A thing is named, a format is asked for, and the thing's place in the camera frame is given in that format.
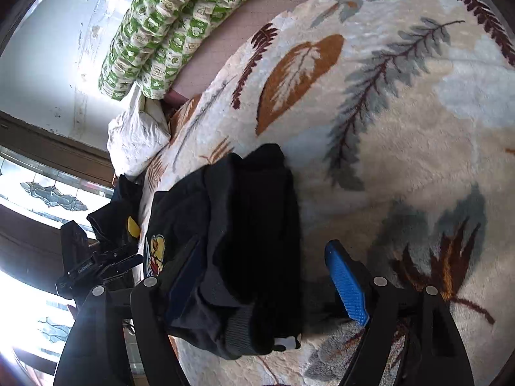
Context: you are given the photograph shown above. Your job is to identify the white pillow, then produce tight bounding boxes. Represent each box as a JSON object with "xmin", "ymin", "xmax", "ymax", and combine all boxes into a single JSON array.
[{"xmin": 106, "ymin": 96, "xmax": 172, "ymax": 178}]

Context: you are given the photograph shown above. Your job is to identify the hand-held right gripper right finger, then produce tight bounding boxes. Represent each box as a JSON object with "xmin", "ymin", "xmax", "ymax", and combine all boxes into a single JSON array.
[{"xmin": 324, "ymin": 239, "xmax": 474, "ymax": 386}]

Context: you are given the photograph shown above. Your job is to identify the decorated glass window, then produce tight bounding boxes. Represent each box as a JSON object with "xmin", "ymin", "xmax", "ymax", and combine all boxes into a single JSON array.
[{"xmin": 0, "ymin": 110, "xmax": 120, "ymax": 386}]

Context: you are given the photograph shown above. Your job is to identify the dark garment with yellow print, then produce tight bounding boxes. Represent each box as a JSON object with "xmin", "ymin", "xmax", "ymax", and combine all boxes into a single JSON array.
[{"xmin": 86, "ymin": 174, "xmax": 144, "ymax": 251}]

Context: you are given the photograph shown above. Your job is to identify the pink bed mat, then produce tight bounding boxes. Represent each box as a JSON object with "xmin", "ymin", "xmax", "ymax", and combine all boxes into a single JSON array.
[{"xmin": 163, "ymin": 0, "xmax": 379, "ymax": 108}]

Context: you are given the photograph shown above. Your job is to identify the green printed quilt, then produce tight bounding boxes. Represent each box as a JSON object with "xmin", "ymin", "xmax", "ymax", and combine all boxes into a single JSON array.
[{"xmin": 98, "ymin": 0, "xmax": 267, "ymax": 101}]

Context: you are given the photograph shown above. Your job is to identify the leaf-print fleece blanket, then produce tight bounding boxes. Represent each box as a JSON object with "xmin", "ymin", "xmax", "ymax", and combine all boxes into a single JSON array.
[{"xmin": 143, "ymin": 0, "xmax": 515, "ymax": 386}]

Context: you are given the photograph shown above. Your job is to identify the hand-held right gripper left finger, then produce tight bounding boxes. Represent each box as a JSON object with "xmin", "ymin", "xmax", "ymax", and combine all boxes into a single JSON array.
[{"xmin": 52, "ymin": 236, "xmax": 206, "ymax": 386}]

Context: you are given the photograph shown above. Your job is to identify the black pants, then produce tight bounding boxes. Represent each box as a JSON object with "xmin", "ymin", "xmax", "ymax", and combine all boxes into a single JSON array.
[{"xmin": 143, "ymin": 143, "xmax": 304, "ymax": 361}]

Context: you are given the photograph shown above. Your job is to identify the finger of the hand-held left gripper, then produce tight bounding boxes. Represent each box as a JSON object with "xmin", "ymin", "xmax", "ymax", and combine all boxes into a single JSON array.
[
  {"xmin": 102, "ymin": 253, "xmax": 145, "ymax": 281},
  {"xmin": 97, "ymin": 244, "xmax": 136, "ymax": 267}
]

